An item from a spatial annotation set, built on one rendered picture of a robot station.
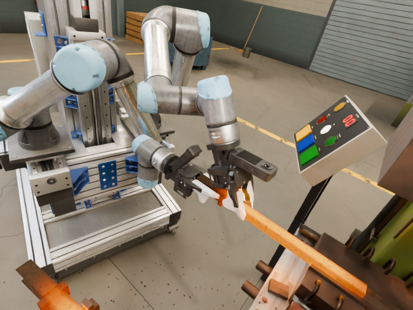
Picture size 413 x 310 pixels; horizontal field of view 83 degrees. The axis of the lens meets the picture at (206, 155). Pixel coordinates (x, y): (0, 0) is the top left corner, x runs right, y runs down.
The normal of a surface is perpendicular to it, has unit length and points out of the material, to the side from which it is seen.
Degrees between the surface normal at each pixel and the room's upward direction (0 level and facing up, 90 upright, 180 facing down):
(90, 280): 0
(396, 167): 90
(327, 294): 0
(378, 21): 90
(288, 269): 0
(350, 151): 90
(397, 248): 90
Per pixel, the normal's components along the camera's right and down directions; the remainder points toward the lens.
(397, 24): -0.62, 0.35
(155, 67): -0.02, -0.55
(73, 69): -0.01, 0.50
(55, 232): 0.17, -0.81
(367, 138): -0.24, 0.51
